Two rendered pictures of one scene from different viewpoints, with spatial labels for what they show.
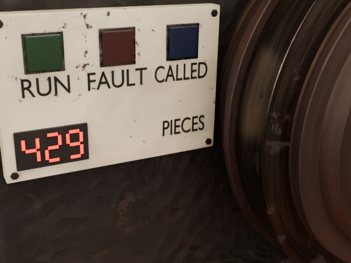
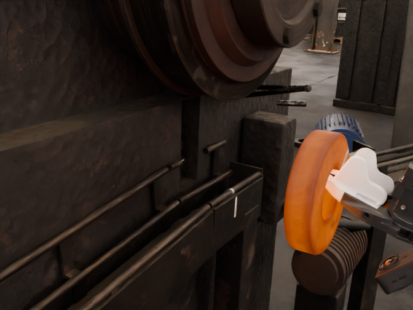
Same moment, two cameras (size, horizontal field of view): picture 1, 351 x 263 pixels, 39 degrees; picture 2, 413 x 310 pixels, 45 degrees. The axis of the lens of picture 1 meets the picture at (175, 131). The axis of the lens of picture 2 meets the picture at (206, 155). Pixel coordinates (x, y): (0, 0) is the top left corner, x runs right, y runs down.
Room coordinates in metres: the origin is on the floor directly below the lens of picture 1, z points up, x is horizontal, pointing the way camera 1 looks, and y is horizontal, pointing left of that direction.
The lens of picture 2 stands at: (-0.10, 0.19, 1.06)
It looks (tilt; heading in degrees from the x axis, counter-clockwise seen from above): 19 degrees down; 328
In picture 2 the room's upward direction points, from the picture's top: 3 degrees clockwise
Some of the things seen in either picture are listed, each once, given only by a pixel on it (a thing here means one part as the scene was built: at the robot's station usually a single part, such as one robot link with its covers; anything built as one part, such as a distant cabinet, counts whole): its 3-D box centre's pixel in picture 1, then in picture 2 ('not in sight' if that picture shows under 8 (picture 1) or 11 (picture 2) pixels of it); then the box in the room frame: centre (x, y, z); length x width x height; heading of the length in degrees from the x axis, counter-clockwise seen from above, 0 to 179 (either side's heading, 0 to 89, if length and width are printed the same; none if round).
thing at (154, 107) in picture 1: (115, 88); not in sight; (0.55, 0.07, 1.15); 0.26 x 0.02 x 0.18; 117
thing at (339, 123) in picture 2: not in sight; (337, 143); (2.01, -2.09, 0.17); 0.57 x 0.31 x 0.34; 137
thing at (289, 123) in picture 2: not in sight; (264, 167); (0.73, -0.48, 0.68); 0.11 x 0.08 x 0.24; 27
